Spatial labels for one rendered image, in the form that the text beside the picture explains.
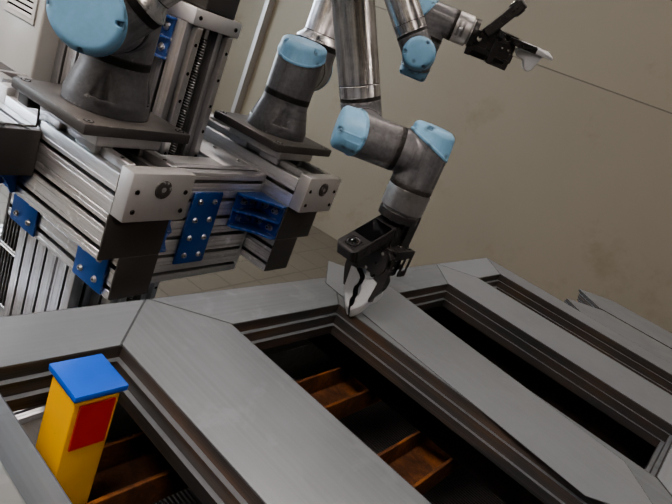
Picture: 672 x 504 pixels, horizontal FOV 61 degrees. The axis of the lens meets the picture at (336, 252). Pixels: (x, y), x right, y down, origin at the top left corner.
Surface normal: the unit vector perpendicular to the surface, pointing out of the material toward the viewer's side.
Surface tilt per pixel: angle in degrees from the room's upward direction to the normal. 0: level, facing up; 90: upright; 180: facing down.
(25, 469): 0
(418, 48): 90
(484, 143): 90
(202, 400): 0
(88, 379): 0
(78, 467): 90
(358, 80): 92
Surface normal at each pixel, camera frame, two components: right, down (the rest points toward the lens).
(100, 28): -0.09, 0.41
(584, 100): -0.54, 0.09
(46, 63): 0.76, 0.47
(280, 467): 0.36, -0.88
